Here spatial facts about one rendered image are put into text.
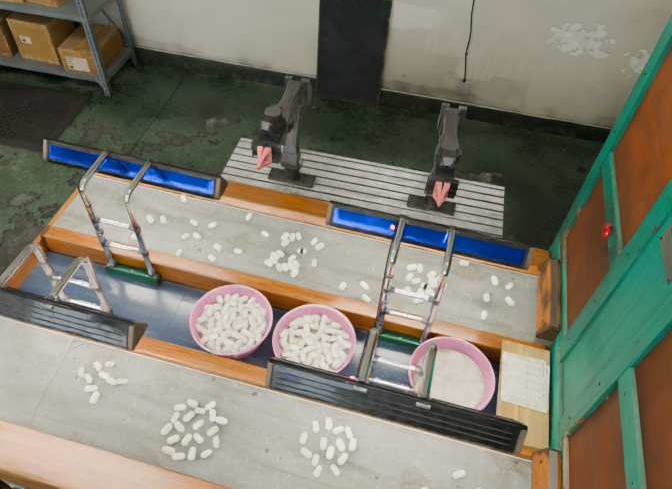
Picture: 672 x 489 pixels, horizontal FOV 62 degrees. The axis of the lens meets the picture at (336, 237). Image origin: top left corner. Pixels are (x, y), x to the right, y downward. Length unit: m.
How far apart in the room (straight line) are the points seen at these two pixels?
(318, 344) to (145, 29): 3.04
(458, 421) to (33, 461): 1.13
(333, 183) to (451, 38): 1.62
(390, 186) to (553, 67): 1.72
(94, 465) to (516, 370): 1.24
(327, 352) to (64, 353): 0.82
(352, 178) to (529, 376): 1.11
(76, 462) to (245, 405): 0.47
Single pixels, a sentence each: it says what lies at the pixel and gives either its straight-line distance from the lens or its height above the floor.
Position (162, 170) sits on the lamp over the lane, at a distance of 1.88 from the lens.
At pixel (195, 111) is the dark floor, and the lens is 3.96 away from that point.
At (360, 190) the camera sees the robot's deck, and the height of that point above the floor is 0.67.
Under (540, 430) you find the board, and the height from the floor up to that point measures 0.78.
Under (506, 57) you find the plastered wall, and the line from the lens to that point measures 3.78.
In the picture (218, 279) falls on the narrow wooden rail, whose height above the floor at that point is 0.76.
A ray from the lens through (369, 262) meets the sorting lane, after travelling 2.04.
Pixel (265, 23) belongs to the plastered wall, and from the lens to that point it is 3.95.
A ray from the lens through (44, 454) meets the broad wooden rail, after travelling 1.81.
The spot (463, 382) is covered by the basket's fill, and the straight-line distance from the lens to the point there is 1.86.
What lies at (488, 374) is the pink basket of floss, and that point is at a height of 0.75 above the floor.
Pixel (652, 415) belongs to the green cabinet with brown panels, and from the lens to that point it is 1.29.
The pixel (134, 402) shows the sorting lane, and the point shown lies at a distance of 1.82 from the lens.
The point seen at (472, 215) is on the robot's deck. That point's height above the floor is 0.67.
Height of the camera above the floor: 2.34
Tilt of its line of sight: 49 degrees down
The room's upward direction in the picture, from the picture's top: 4 degrees clockwise
